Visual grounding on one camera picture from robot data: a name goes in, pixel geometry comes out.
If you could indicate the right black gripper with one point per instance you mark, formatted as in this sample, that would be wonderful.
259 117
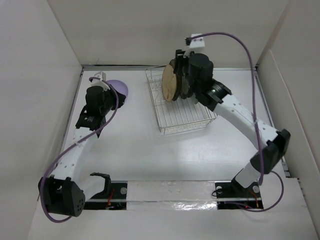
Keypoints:
181 57

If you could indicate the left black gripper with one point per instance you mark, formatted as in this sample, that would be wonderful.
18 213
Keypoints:
111 93

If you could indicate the purple plate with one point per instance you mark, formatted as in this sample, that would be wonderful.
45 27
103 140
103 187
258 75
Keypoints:
119 86

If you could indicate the black rimmed patterned plate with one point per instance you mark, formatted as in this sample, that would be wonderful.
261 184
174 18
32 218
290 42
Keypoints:
180 85

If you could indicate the tan plate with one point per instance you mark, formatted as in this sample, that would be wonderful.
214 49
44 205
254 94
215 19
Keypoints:
169 83

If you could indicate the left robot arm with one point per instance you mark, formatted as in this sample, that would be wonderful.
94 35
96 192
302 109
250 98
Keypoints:
61 189

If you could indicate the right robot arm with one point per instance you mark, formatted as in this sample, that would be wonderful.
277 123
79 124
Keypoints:
271 144

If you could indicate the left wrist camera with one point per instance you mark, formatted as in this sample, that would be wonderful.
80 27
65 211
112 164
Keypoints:
98 80

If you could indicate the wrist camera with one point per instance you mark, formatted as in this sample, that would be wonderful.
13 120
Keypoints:
98 80
195 41

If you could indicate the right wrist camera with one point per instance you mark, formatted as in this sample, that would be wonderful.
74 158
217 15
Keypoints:
195 41

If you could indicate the wire dish rack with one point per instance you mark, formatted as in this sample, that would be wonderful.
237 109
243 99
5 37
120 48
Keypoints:
178 116

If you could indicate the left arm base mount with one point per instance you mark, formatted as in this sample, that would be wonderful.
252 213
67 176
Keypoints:
116 199

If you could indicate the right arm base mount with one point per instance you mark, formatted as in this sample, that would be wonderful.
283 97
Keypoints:
229 199

